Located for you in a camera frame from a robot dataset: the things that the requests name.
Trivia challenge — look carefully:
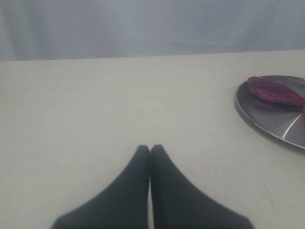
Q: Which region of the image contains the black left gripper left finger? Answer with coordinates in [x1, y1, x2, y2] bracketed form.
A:
[52, 145, 150, 229]

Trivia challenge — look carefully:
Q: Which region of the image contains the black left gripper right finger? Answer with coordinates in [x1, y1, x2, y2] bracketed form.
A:
[150, 145, 253, 229]

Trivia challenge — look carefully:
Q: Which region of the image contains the round steel plate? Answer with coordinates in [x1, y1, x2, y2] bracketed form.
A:
[234, 82, 305, 149]

